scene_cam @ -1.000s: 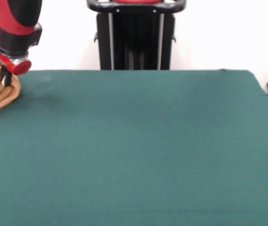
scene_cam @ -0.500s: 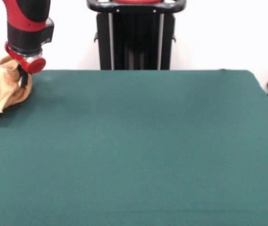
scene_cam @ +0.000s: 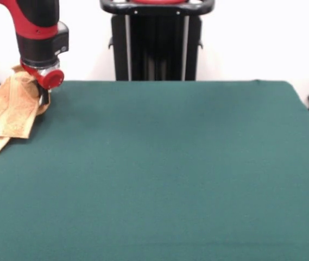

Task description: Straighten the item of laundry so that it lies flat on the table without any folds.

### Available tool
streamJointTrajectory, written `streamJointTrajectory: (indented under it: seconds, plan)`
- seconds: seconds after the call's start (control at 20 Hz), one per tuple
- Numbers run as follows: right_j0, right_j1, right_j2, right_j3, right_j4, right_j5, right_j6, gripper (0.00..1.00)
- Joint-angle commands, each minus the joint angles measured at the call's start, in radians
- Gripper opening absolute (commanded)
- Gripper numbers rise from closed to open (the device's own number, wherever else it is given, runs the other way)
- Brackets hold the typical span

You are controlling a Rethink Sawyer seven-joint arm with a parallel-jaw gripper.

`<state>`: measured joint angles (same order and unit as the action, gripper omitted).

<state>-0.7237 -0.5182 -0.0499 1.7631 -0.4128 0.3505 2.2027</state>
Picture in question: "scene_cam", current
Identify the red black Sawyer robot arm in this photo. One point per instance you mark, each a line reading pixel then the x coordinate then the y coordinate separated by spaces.
pixel 37 30

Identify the dark green table cloth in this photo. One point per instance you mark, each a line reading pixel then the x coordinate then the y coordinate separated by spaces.
pixel 170 176

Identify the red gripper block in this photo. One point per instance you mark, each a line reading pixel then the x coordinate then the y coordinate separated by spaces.
pixel 49 79

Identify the tan terry towel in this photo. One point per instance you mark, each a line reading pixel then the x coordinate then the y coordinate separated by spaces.
pixel 10 117

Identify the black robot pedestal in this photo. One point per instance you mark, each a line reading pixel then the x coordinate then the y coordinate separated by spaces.
pixel 154 40

